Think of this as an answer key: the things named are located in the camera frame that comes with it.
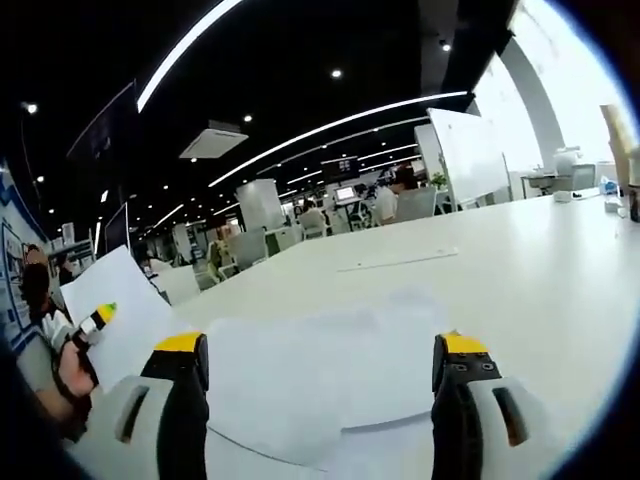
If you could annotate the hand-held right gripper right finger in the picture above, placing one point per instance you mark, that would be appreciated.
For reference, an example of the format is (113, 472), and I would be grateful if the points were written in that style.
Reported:
(455, 400)

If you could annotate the white storage shelf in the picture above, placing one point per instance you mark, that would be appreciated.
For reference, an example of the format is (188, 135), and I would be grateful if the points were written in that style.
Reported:
(75, 245)

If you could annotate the ceiling air conditioner vent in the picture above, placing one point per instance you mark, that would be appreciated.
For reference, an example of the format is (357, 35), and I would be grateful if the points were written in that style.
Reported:
(215, 140)

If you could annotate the hanging black ceiling screen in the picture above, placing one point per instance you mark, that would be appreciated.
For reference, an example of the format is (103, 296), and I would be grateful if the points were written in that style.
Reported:
(107, 120)

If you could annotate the small hanging black screen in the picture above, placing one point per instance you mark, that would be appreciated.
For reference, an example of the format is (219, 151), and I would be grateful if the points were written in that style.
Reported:
(340, 169)

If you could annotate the green white office chair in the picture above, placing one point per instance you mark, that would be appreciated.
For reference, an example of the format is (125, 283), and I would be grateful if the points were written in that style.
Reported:
(220, 260)

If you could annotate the person's left hand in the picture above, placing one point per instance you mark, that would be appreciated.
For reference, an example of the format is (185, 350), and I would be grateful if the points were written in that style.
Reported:
(75, 370)

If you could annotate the wide ceiling light strip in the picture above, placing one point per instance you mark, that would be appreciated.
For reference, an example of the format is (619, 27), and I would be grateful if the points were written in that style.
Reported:
(170, 62)

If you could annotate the green potted plant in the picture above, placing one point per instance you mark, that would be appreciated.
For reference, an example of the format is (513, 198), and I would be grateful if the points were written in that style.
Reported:
(437, 180)

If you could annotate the white pillar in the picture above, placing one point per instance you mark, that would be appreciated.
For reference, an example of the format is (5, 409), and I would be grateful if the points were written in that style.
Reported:
(260, 205)

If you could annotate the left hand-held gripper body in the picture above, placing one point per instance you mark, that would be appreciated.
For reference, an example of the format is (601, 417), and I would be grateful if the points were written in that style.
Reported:
(55, 327)

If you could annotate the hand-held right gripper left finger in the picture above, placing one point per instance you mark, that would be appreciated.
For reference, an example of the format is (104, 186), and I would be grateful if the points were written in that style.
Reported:
(180, 400)

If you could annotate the white side desk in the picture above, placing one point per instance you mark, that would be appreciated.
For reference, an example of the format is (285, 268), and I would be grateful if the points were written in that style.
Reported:
(177, 285)

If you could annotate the thin ceiling light strip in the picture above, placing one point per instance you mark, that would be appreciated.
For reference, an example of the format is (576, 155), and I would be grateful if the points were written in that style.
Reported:
(400, 106)

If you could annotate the blue white wall poster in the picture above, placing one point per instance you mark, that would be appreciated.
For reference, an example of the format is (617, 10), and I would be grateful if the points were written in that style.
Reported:
(12, 240)

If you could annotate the large whiteboard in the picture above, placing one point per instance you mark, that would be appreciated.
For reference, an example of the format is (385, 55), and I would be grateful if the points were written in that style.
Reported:
(465, 150)

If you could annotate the small white box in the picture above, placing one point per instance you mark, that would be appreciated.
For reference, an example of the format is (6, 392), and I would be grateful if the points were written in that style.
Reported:
(564, 196)

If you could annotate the stack of white printing papers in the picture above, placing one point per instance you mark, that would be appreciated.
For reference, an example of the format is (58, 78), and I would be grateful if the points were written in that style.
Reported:
(300, 370)

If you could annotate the blue white tissue pack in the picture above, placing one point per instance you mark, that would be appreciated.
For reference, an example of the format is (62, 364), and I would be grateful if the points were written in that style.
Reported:
(609, 186)

